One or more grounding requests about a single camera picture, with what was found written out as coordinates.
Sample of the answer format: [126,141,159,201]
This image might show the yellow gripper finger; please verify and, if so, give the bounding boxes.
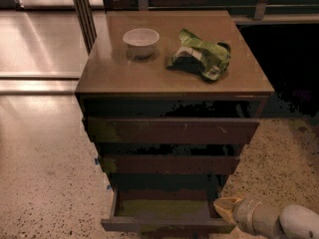
[213,197,242,224]

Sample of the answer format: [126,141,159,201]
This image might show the brown bottom drawer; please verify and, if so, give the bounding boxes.
[101,189,234,236]

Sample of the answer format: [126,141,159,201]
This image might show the brown drawer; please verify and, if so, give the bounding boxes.
[85,117,259,144]
[101,189,234,236]
[99,155,240,175]

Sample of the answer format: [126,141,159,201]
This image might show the brown middle drawer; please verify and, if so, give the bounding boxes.
[99,155,240,175]

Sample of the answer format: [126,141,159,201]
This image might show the brown wooden drawer cabinet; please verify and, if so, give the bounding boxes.
[74,10,275,191]

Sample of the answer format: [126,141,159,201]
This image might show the brown top drawer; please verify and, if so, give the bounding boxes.
[85,117,259,144]

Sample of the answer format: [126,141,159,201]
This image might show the blue tape piece upper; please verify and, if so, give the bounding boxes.
[94,158,100,165]

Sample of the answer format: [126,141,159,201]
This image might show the crumpled green chip bag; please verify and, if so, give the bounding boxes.
[167,29,231,81]

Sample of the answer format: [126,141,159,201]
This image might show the white bowl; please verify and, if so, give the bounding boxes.
[123,28,160,58]

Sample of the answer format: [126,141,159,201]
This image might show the metal railing frame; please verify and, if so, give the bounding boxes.
[102,0,319,47]

